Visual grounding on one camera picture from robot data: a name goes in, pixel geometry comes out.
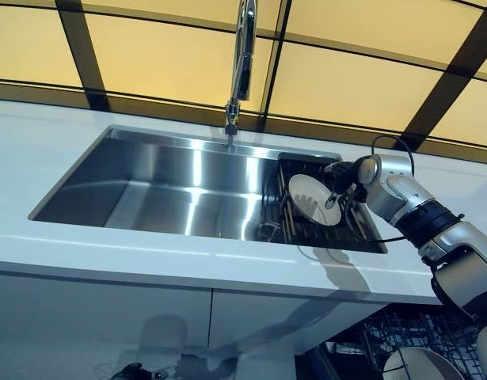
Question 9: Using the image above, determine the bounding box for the dark framed amber window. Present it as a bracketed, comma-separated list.
[0, 0, 487, 156]

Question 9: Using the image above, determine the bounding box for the steel sink drain strainer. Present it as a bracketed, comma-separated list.
[253, 222, 282, 242]

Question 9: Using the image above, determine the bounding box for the stainless steel sink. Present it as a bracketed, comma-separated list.
[28, 124, 389, 255]

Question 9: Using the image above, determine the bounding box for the open dishwasher wire rack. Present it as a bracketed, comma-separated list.
[294, 302, 487, 380]

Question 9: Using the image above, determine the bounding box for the chrome kitchen faucet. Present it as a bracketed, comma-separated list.
[224, 0, 258, 138]

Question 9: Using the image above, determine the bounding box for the wide white cabinet door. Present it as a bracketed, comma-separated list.
[0, 272, 215, 380]

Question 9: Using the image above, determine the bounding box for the narrow white cabinet door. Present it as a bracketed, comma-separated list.
[209, 287, 387, 357]

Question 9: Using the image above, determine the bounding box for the cream ceramic plate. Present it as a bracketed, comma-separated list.
[382, 346, 458, 380]
[288, 173, 342, 226]

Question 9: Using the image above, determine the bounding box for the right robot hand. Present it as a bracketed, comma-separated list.
[324, 158, 367, 211]

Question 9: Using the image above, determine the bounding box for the black dish rack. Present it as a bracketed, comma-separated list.
[261, 152, 387, 251]

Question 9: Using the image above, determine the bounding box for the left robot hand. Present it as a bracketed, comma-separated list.
[111, 362, 169, 380]

